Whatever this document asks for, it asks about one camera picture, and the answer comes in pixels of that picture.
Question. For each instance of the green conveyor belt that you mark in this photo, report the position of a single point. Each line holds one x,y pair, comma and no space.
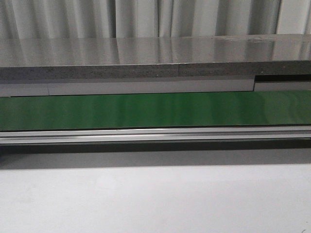
155,110

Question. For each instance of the grey stone slab table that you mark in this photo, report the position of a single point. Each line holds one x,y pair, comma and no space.
43,60

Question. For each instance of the white pleated curtain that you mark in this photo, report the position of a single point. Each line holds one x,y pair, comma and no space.
25,19

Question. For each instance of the grey conveyor rear rail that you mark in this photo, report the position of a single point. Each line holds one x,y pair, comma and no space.
155,85

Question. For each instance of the aluminium conveyor front rail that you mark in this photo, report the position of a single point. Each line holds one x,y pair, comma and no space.
156,134

